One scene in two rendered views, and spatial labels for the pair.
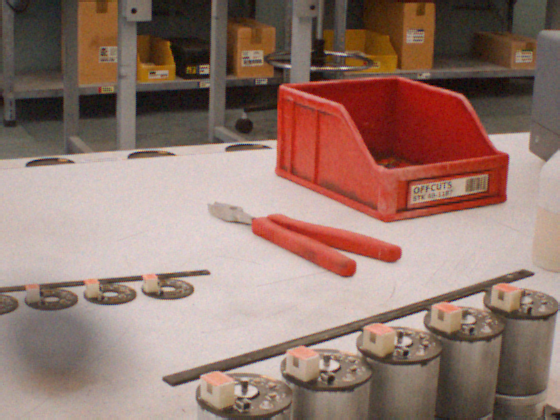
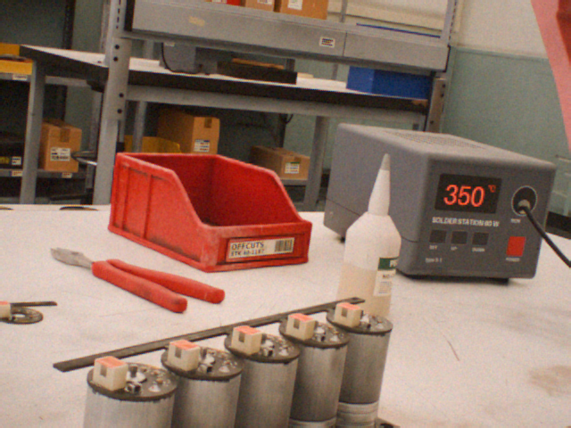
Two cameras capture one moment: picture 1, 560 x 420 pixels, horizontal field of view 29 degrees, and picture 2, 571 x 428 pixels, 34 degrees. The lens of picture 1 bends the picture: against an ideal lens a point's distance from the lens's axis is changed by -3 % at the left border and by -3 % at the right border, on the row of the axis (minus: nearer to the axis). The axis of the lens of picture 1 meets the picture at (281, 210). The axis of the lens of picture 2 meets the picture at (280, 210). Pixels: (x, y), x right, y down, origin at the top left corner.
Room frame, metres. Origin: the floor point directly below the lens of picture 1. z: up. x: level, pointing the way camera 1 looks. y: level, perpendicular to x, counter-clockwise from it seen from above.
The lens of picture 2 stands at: (0.01, 0.03, 0.91)
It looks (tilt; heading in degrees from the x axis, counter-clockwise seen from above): 10 degrees down; 348
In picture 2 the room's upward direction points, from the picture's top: 8 degrees clockwise
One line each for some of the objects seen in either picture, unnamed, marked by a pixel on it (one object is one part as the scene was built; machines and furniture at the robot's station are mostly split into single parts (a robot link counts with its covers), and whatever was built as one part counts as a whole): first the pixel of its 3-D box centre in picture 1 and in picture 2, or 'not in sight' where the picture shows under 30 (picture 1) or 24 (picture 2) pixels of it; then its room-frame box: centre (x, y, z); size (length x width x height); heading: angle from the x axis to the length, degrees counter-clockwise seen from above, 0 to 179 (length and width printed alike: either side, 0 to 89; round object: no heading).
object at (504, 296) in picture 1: (507, 297); (349, 314); (0.32, -0.07, 0.82); 0.01 x 0.01 x 0.01; 40
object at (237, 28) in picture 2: not in sight; (303, 41); (3.10, -0.64, 0.90); 1.30 x 0.06 x 0.12; 114
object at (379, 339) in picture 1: (381, 338); (248, 339); (0.29, -0.03, 0.82); 0.01 x 0.01 x 0.01; 40
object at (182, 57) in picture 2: not in sight; (188, 57); (3.10, -0.27, 0.80); 0.15 x 0.12 x 0.10; 44
